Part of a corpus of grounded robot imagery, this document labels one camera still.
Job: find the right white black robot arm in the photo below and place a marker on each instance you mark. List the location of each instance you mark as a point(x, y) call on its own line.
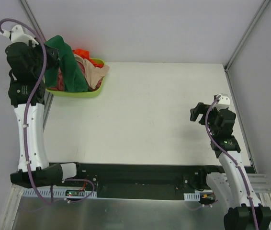
point(242, 208)

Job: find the left white slotted cable duct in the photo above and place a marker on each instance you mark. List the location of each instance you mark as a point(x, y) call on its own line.
point(60, 193)

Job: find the beige t shirt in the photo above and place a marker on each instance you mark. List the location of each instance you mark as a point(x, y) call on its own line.
point(92, 75)

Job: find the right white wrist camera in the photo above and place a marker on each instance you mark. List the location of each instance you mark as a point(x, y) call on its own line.
point(222, 100)

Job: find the dark green t shirt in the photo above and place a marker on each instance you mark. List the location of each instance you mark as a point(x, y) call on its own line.
point(66, 61)

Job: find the aluminium front rail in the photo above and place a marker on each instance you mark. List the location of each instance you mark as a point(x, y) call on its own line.
point(259, 183)

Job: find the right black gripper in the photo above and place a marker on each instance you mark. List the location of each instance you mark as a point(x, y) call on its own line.
point(201, 112)

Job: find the pink t shirt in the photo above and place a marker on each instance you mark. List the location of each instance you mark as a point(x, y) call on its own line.
point(78, 84)

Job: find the white slotted cable duct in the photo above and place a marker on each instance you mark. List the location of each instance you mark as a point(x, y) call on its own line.
point(193, 197)
point(60, 193)

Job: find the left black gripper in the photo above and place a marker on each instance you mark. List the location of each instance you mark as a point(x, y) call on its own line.
point(51, 55)

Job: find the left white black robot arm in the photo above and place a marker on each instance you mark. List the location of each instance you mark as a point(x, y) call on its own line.
point(28, 63)

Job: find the right aluminium frame post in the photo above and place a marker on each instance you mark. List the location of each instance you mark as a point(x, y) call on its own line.
point(238, 49)

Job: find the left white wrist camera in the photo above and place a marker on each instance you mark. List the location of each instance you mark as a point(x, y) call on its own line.
point(17, 35)

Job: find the right white slotted cable duct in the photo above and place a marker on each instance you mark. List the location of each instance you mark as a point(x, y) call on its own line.
point(193, 197)

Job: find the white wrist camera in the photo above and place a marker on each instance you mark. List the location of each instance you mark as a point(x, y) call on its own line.
point(17, 35)
point(222, 100)

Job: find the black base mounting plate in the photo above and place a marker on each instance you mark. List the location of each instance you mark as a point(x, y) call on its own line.
point(156, 182)

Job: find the left aluminium frame post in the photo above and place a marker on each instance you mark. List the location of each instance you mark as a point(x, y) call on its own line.
point(35, 25)

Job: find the aluminium frame post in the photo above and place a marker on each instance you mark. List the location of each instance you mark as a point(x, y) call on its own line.
point(238, 49)
point(35, 25)

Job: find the lime green plastic basket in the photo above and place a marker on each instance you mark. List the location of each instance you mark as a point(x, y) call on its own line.
point(90, 94)

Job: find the orange t shirt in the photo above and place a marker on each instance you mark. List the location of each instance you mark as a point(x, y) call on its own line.
point(86, 55)

